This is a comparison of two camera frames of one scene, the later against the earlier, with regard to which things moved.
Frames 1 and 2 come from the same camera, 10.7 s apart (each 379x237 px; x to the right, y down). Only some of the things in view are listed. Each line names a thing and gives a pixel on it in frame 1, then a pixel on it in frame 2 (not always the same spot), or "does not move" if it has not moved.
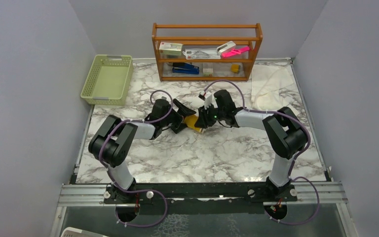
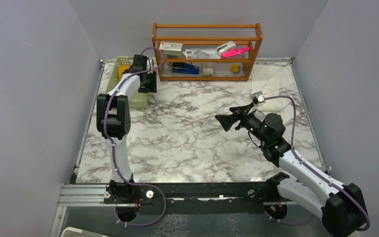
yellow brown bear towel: x=190 y=120 to x=121 y=68
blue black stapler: x=184 y=67 does not move
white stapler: x=225 y=47 does not move
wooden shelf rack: x=205 y=52 does not move
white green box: x=170 y=49 does not move
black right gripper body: x=220 y=113 to x=251 y=124
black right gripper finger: x=201 y=122 to x=227 y=121
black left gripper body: x=173 y=120 to x=149 y=85
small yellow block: x=235 y=68 does not move
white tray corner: x=72 y=232 does not move
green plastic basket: x=109 y=81 to x=138 y=99
